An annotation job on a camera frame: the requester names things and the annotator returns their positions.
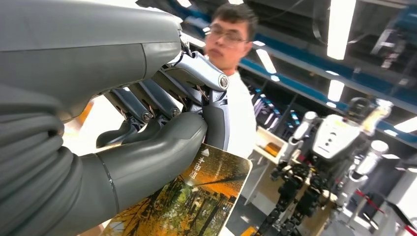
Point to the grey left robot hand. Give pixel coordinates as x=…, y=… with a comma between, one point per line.
x=81, y=42

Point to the yellow forest picture card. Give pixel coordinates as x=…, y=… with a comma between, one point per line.
x=202, y=202

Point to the person's eyeglasses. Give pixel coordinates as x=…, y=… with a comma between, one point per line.
x=228, y=35

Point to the person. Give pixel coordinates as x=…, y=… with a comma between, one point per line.
x=241, y=114

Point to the ceiling light strip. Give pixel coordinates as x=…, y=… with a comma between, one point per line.
x=266, y=61
x=335, y=90
x=340, y=29

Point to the standing humanoid robot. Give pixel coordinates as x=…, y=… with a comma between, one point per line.
x=332, y=140

